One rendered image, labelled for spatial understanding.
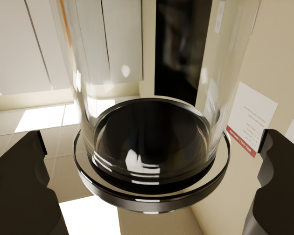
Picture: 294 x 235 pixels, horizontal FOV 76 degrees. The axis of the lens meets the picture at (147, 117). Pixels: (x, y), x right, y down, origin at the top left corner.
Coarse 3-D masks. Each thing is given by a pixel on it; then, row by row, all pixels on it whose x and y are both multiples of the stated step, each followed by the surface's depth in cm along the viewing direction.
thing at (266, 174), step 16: (272, 144) 9; (288, 144) 9; (272, 160) 8; (288, 160) 8; (272, 176) 8; (288, 176) 7; (256, 192) 7; (272, 192) 7; (288, 192) 7; (256, 208) 6; (272, 208) 6; (288, 208) 6; (256, 224) 6; (272, 224) 6; (288, 224) 6
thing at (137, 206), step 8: (80, 176) 11; (88, 184) 10; (216, 184) 10; (96, 192) 10; (104, 192) 10; (208, 192) 10; (112, 200) 10; (120, 200) 9; (128, 200) 9; (176, 200) 9; (184, 200) 9; (192, 200) 10; (128, 208) 10; (136, 208) 10; (144, 208) 9; (152, 208) 9; (160, 208) 9; (168, 208) 10; (176, 208) 10
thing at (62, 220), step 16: (16, 144) 9; (32, 144) 9; (0, 160) 8; (16, 160) 8; (32, 160) 8; (0, 176) 7; (16, 176) 7; (32, 176) 7; (48, 176) 9; (0, 192) 7; (16, 192) 7; (32, 192) 7; (48, 192) 7; (0, 208) 6; (16, 208) 6; (32, 208) 6; (48, 208) 6; (0, 224) 6; (16, 224) 6; (32, 224) 6; (48, 224) 6; (64, 224) 6
